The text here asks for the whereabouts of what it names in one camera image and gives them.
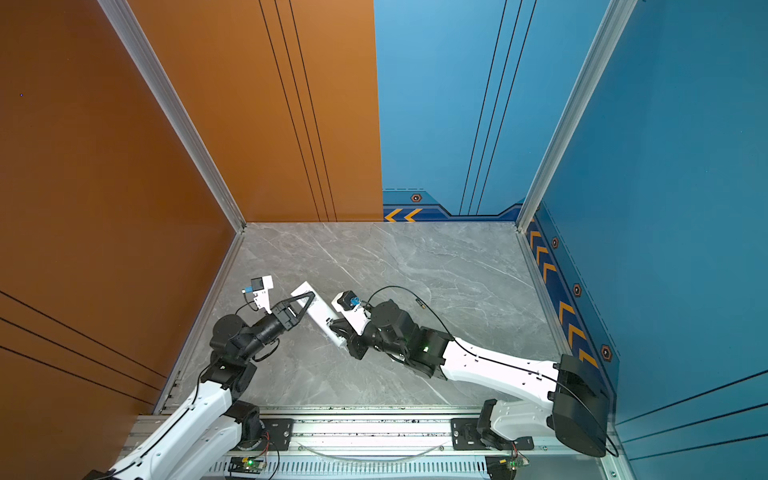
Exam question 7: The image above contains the left aluminium corner post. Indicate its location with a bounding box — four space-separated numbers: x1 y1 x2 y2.
98 0 247 234

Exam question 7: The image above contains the aluminium front rail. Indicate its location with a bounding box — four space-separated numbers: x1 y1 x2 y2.
119 405 637 480

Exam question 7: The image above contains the white remote control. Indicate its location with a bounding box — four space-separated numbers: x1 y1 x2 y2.
291 282 346 348

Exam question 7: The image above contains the left circuit board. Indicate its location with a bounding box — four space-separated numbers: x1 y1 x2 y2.
227 456 268 476

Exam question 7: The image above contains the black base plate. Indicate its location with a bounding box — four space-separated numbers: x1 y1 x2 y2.
450 418 535 451
235 417 294 452

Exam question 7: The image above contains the circuit board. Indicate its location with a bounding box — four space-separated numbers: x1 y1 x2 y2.
227 456 268 476
485 455 530 480

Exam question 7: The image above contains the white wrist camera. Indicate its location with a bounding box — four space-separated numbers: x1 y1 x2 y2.
242 275 274 313
331 290 369 336

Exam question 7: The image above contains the right aluminium corner post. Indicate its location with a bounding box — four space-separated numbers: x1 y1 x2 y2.
516 0 638 234

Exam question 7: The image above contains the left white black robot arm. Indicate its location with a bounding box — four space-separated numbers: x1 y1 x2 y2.
86 291 316 479

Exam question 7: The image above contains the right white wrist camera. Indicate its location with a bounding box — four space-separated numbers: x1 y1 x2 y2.
331 290 369 336

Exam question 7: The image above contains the thin grey cable loop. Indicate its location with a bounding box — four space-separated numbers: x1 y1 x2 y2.
296 442 446 463

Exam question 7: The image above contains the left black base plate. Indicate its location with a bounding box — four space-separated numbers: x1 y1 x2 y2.
235 417 294 452

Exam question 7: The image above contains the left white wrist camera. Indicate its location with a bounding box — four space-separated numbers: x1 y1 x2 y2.
242 275 274 313

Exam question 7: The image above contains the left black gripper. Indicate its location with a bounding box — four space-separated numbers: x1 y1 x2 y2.
239 294 313 367

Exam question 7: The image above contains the right circuit board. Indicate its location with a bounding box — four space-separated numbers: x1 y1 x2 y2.
485 455 530 480

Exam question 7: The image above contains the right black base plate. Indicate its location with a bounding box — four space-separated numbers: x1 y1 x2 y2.
450 418 535 451

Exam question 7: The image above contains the aluminium corner post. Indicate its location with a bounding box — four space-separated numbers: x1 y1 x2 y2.
516 0 638 234
98 0 247 234

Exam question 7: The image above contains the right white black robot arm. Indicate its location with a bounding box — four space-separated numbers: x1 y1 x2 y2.
319 297 618 458

